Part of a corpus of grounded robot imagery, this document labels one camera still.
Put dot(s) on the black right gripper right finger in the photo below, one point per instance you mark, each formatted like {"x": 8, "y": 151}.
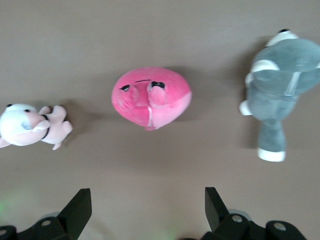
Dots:
{"x": 220, "y": 215}

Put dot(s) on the brown table cover sheet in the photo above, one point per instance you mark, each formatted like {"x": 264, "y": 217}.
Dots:
{"x": 160, "y": 37}

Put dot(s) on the round bright pink plush toy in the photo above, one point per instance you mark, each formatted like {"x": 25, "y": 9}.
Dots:
{"x": 152, "y": 100}

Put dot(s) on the pale pink puppy plush toy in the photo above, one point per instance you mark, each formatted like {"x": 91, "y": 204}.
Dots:
{"x": 22, "y": 127}

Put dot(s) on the grey husky plush toy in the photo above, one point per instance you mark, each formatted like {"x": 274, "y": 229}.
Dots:
{"x": 280, "y": 82}

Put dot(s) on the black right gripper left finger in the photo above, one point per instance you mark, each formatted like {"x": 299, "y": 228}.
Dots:
{"x": 72, "y": 215}

